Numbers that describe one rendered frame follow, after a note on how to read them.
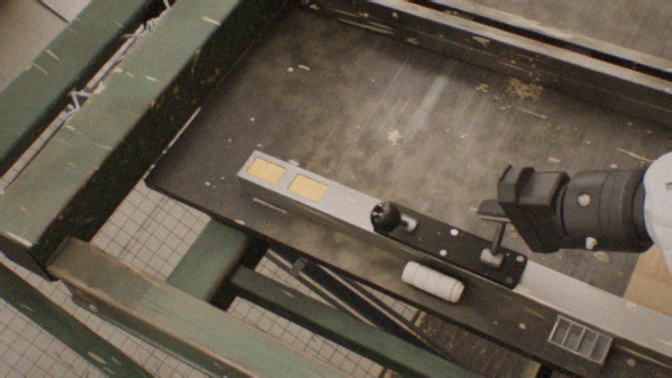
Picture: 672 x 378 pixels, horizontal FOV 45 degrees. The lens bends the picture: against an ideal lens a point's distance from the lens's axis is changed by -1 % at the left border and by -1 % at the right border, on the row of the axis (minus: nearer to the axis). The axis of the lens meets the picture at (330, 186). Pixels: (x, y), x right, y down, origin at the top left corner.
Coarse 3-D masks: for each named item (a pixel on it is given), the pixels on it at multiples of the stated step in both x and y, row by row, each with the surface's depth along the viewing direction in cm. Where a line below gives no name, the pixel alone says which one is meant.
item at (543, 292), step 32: (256, 192) 118; (288, 192) 114; (352, 192) 112; (352, 224) 110; (416, 256) 107; (480, 288) 105; (544, 288) 101; (576, 288) 101; (576, 320) 99; (608, 320) 98; (640, 320) 97; (640, 352) 97
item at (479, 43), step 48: (336, 0) 134; (384, 0) 129; (432, 0) 128; (432, 48) 131; (480, 48) 125; (528, 48) 120; (576, 48) 120; (624, 48) 118; (576, 96) 122; (624, 96) 117
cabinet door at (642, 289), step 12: (648, 252) 105; (660, 252) 104; (636, 264) 104; (648, 264) 104; (660, 264) 103; (636, 276) 103; (648, 276) 103; (660, 276) 103; (636, 288) 102; (648, 288) 102; (660, 288) 102; (636, 300) 101; (648, 300) 101; (660, 300) 101; (660, 312) 100
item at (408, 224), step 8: (376, 208) 97; (384, 208) 96; (392, 208) 96; (376, 216) 96; (384, 216) 96; (392, 216) 96; (400, 216) 97; (408, 216) 107; (376, 224) 96; (384, 224) 96; (392, 224) 96; (400, 224) 103; (408, 224) 106; (416, 224) 106; (384, 232) 97; (408, 232) 106
